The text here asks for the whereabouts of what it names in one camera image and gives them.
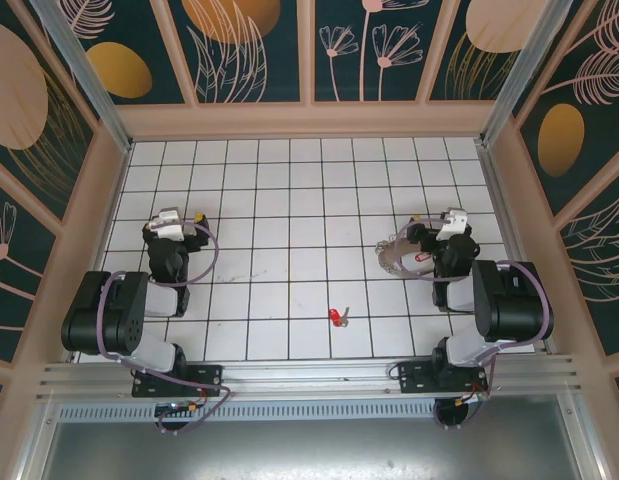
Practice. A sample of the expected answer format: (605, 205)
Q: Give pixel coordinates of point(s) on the small red clip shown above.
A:
(334, 317)

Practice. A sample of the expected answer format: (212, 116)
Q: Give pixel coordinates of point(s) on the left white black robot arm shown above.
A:
(101, 320)

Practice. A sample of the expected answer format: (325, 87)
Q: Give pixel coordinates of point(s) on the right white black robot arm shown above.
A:
(509, 305)

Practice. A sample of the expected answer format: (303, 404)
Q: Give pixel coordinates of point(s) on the yellow connector with circuit board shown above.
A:
(189, 408)

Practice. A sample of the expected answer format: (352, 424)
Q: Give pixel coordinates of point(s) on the grey metal sheet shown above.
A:
(309, 450)

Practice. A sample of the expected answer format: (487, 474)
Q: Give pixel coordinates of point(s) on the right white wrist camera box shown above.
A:
(451, 225)

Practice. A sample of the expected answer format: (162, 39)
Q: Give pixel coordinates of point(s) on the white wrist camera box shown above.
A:
(167, 225)
(451, 225)

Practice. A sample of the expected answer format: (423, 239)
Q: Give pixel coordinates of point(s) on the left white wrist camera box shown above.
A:
(167, 225)

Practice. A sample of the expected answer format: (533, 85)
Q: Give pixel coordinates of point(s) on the aluminium side rail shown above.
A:
(504, 215)

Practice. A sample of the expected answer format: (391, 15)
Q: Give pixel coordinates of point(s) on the aluminium corner post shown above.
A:
(519, 70)
(89, 85)

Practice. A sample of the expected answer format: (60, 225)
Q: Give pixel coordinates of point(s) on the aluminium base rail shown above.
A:
(309, 375)

